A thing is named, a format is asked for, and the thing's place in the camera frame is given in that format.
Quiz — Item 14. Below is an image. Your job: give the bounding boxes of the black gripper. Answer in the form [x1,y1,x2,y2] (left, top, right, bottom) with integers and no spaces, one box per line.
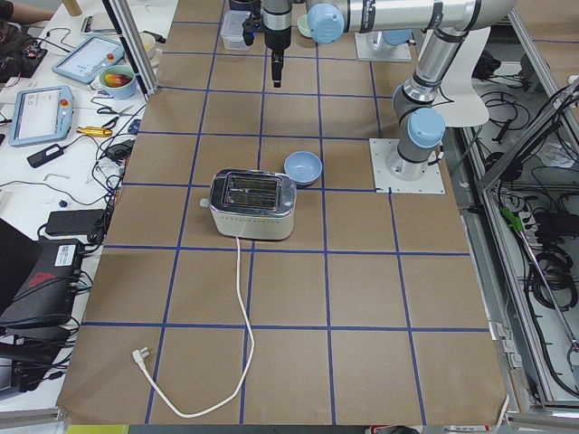
[242,14,282,88]

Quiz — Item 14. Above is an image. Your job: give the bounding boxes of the green bowl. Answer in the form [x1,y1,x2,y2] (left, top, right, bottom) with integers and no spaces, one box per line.
[297,14,311,38]

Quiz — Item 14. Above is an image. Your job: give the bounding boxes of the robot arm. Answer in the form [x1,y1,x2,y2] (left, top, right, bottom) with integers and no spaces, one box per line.
[306,1,516,181]
[242,0,293,88]

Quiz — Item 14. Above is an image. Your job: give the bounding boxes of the cream bowl with lemon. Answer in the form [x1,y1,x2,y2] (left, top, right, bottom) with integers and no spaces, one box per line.
[139,32,162,68]

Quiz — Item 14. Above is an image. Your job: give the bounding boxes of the blue fruit bowl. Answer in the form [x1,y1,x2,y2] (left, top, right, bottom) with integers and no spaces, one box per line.
[99,65,137,99]

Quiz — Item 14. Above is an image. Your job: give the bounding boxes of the clear plastic container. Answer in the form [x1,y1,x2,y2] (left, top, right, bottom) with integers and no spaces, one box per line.
[220,10,251,51]

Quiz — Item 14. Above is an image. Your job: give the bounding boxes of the cream toaster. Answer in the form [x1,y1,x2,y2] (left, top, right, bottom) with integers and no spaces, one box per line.
[200,169,297,241]

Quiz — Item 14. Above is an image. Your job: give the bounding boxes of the scissors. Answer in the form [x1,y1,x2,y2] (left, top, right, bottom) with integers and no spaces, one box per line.
[97,105,133,129]

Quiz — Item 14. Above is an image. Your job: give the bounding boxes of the teach pendant far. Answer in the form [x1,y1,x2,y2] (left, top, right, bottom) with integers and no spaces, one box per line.
[52,36,125,84]

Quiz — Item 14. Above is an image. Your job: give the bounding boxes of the teach pendant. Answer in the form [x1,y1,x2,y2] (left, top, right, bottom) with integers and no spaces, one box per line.
[8,85,74,146]
[52,36,125,84]

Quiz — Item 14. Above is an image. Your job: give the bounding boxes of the white chair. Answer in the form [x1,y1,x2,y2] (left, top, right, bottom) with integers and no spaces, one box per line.
[433,27,490,127]

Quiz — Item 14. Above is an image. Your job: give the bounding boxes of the teach pendant near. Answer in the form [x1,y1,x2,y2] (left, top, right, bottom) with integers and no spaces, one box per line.
[8,85,74,146]

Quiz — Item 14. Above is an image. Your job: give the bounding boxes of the black power adapter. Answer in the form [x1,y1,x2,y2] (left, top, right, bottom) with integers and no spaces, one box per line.
[27,144,64,168]

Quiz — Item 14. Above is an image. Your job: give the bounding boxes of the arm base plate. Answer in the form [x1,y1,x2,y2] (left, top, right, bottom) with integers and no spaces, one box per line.
[369,138,445,194]
[355,29,413,62]

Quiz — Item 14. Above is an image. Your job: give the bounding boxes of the aluminium frame post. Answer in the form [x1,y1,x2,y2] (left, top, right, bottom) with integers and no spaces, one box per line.
[102,0,158,98]

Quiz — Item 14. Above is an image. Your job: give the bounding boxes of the orange handled tool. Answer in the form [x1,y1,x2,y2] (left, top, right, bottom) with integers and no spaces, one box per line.
[76,127,113,137]

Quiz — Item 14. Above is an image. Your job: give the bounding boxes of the white toaster power cable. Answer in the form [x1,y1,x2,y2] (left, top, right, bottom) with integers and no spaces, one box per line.
[131,236,256,419]

